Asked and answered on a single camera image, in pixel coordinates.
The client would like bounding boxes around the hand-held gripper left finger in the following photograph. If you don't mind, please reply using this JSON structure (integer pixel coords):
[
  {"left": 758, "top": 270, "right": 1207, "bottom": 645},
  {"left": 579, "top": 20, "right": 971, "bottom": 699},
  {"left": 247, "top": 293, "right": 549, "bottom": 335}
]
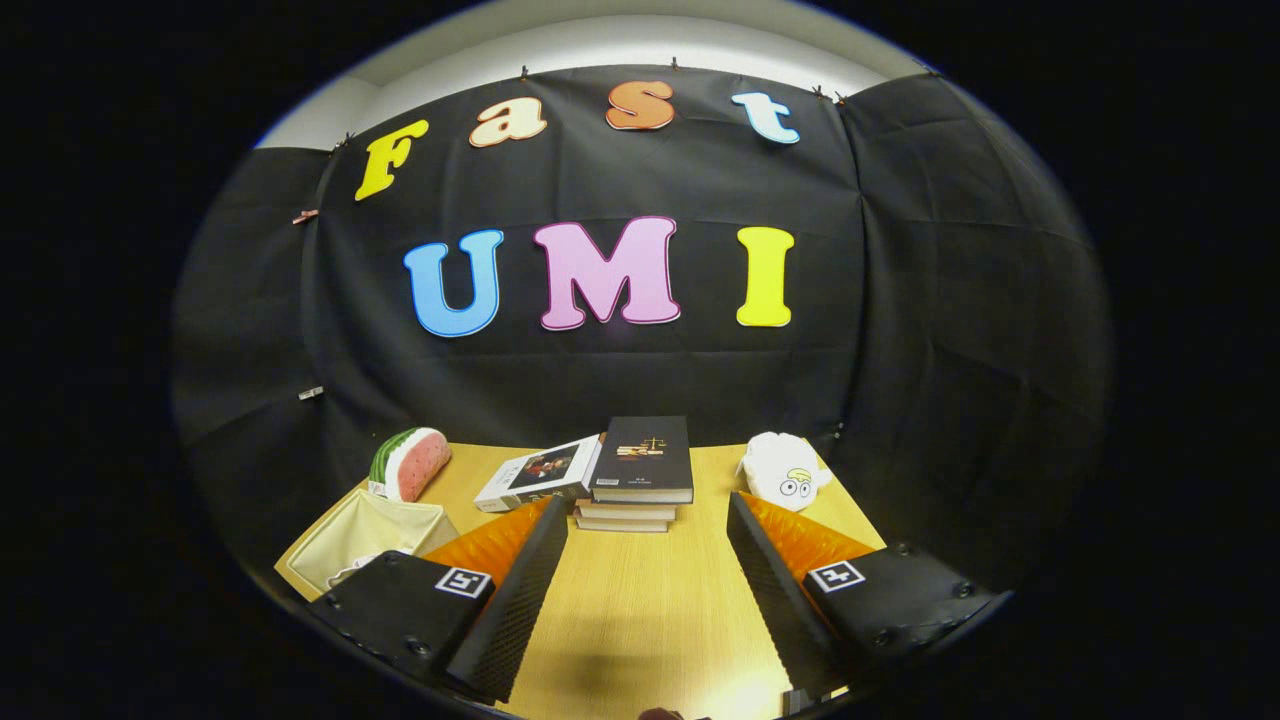
[{"left": 310, "top": 495, "right": 569, "bottom": 704}]

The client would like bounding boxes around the white plush pouch with face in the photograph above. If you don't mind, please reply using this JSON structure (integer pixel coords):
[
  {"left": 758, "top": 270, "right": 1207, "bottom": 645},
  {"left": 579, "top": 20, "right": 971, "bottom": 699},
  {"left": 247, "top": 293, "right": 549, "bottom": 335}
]
[{"left": 737, "top": 431, "right": 833, "bottom": 513}]

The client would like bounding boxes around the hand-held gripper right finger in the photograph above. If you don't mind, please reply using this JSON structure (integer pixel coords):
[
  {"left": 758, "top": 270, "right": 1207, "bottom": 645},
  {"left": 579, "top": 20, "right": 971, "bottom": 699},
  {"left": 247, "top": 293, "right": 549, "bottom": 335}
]
[{"left": 727, "top": 490, "right": 1001, "bottom": 698}]

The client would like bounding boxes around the thin stacked book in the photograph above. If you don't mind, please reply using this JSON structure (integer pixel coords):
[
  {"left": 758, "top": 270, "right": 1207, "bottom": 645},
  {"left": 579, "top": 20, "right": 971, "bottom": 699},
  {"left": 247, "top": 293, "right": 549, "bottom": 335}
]
[{"left": 573, "top": 512, "right": 671, "bottom": 533}]

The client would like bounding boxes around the beige fabric storage box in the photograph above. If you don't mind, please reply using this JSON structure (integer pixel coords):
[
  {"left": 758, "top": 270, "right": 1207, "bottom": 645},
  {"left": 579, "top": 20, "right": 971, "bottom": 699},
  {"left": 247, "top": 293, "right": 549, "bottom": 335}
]
[{"left": 274, "top": 487, "right": 461, "bottom": 601}]

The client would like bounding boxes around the watermelon slice plush toy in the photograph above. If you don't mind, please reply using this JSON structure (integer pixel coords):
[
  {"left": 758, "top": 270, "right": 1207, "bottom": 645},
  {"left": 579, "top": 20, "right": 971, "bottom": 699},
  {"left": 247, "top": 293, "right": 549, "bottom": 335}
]
[{"left": 368, "top": 427, "right": 453, "bottom": 503}]

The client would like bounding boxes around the white cover book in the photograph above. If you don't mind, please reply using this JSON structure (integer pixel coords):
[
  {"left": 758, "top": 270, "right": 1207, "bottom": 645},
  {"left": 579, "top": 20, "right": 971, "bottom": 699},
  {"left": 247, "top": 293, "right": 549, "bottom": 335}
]
[{"left": 473, "top": 433, "right": 604, "bottom": 513}]

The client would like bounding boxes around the black cover book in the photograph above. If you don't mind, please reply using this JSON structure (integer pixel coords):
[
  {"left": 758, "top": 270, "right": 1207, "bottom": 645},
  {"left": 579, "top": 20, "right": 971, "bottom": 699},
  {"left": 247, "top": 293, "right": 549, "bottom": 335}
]
[{"left": 590, "top": 416, "right": 695, "bottom": 505}]

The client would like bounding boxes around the thick stacked book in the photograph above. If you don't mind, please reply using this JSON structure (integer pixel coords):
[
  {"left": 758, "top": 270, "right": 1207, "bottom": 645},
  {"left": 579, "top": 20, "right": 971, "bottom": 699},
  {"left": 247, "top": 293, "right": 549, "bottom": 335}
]
[{"left": 575, "top": 498, "right": 679, "bottom": 523}]

